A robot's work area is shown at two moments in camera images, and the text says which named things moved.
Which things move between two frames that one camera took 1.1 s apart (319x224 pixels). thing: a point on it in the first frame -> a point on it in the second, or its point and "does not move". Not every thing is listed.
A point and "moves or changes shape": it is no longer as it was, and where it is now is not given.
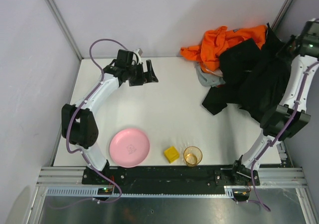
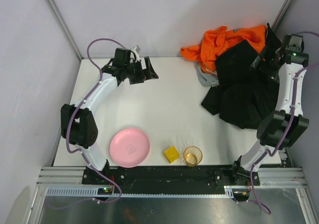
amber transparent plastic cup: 192,156 does not move
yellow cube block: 171,155 does not move
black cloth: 256,79 moves or changes shape
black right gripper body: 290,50 -> 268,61
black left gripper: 139,75 does not move
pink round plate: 128,147 does not move
